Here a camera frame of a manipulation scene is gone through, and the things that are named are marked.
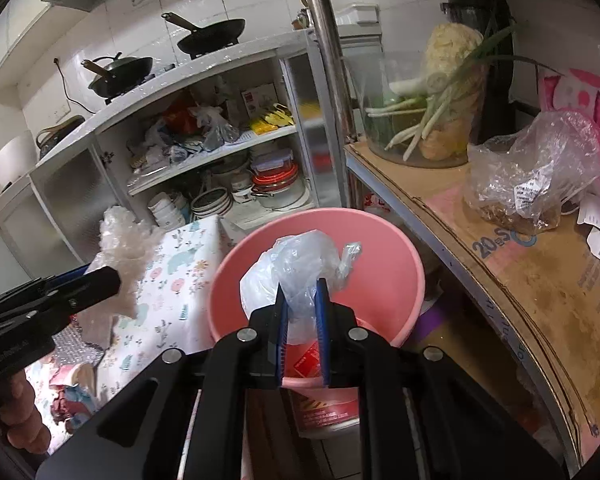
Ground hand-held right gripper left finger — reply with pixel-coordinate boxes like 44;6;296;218
35;282;288;480

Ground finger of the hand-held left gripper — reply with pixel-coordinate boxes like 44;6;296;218
0;266;122;341
10;266;93;301

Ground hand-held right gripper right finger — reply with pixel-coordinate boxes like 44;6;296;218
316;277;566;480

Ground clear plastic wrap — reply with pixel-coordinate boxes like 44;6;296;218
75;205;163;351

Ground clear plastic bag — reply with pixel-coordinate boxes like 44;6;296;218
239;230;363;346

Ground pink plastic bucket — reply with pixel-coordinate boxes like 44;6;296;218
207;206;426;391

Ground person's left hand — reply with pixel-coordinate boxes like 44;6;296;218
0;372;52;456

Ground red packet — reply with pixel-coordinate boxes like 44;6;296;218
286;341;321;378

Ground silvery bubble wrap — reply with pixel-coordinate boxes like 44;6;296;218
54;327;107;368

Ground colourful crumpled cloth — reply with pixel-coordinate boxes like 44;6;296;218
49;364;102;437

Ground white kitchen cabinet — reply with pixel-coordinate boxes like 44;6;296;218
0;25;351;281

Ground floral bear tablecloth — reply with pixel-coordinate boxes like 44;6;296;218
25;215;231;456

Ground stack of white bowls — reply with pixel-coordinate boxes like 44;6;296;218
147;190;191;228

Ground white rice cooker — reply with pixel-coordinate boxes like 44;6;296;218
0;131;37;188

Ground stack of dark-rimmed plates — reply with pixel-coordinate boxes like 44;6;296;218
190;187;233;218

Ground white pot with red lid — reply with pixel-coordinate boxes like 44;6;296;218
250;162;311;211

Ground grey metal shelf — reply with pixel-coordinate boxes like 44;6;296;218
342;145;586;476

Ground food container with blue lid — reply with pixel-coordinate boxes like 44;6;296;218
250;147;296;176

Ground red plastic bag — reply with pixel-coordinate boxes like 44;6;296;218
162;97;201;133

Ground grey plastic bag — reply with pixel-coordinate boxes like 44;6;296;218
192;105;241;151

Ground brown cardboard sheet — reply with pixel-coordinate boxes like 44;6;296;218
347;137;600;466

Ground dark wok with lid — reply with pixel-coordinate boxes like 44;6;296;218
80;55;155;101

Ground clear glass bowl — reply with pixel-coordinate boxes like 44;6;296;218
342;52;488;168

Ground yellow packets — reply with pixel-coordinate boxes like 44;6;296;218
249;104;295;135

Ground white box with red print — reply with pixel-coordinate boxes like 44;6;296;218
240;82;281;121

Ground plastic bag with white label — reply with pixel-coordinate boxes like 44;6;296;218
462;110;600;233

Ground black frying pan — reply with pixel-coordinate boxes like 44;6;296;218
161;11;247;57

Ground metal pole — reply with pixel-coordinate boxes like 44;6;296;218
297;0;356;211

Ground black blender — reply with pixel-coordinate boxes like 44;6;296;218
440;0;518;146

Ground napa cabbage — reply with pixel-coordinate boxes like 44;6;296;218
420;22;486;161

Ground pink patterned cloth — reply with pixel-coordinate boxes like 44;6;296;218
537;67;600;171

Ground black power cable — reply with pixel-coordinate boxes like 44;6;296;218
54;57;98;116

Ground white cable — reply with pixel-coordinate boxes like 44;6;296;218
560;167;600;216

